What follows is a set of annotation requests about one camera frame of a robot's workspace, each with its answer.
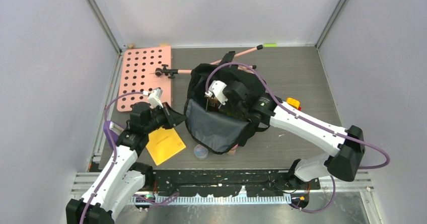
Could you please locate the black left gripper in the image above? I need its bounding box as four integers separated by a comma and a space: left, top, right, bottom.
144, 102, 186, 134

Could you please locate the yellow illustrated book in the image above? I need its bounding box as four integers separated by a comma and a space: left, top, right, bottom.
146, 128, 186, 166

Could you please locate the black backpack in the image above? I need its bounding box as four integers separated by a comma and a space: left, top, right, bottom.
184, 63, 268, 155

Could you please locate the orange 78-Storey Treehouse book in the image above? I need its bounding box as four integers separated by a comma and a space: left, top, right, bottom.
205, 98, 232, 116

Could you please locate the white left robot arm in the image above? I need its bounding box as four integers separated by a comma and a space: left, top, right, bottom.
65, 102, 187, 223

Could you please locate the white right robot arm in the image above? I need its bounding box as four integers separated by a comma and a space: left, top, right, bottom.
206, 81, 365, 189

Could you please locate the clear jar of beads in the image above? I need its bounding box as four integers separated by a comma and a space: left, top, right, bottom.
194, 144, 208, 160

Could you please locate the pink stand with black feet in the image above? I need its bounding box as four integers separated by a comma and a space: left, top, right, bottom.
154, 45, 264, 79

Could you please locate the pink lid jar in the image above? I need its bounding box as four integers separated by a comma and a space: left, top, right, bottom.
227, 145, 238, 156

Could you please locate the colourful toy block car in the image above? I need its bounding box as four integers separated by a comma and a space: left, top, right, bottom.
286, 98, 301, 111

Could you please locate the pink perforated board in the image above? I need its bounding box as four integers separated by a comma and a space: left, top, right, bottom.
116, 46, 172, 112

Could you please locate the purple card holder box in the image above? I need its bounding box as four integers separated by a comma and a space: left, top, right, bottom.
103, 120, 125, 148

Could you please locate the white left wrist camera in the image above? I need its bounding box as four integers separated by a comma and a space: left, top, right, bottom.
143, 88, 163, 109

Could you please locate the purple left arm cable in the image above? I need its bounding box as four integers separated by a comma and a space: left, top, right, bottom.
78, 91, 181, 224

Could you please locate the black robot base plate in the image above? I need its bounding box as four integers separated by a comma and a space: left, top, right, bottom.
121, 169, 321, 198

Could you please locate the aluminium frame rail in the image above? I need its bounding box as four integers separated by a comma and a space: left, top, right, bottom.
70, 171, 376, 206

